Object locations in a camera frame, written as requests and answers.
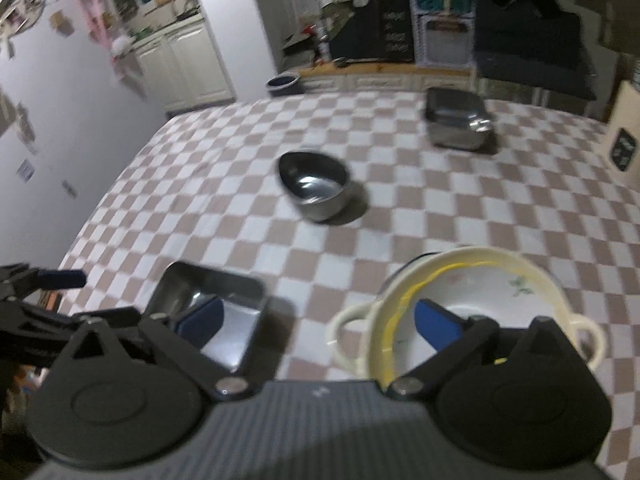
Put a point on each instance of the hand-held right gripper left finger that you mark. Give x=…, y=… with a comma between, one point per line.
x=200, y=322

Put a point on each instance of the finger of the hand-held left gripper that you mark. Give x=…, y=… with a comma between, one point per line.
x=60, y=278

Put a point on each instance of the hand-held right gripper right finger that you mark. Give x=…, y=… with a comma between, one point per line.
x=435, y=325

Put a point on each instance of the rectangular steel container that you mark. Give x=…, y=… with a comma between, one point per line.
x=240, y=320
x=455, y=110

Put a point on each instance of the floral bowl with yellow rim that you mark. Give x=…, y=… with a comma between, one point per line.
x=480, y=290

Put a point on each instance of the round steel bowl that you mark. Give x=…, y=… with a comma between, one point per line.
x=315, y=185

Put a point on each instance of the checkered tablecloth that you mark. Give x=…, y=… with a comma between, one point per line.
x=225, y=200

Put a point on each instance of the white cabinets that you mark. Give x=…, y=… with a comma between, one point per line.
x=185, y=65

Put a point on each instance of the dark round bin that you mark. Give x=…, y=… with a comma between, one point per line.
x=284, y=85

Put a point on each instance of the wooden counter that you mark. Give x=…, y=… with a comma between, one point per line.
x=390, y=72

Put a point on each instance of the cream electric kettle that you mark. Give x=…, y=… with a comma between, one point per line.
x=625, y=135

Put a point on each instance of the white framed poster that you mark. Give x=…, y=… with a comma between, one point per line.
x=445, y=30

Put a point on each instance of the black hanging banner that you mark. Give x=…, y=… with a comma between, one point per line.
x=380, y=30

